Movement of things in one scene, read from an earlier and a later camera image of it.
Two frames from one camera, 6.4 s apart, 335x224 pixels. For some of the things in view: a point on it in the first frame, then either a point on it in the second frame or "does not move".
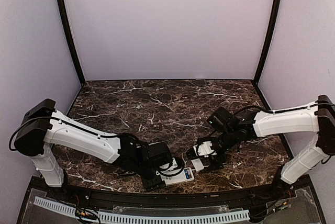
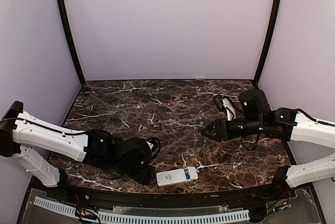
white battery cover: [197, 164] to [193, 173]
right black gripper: [214, 161] to [218, 124]
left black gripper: [150, 185] to [144, 177]
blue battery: [187, 174] does not move
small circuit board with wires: [85, 213] does not move
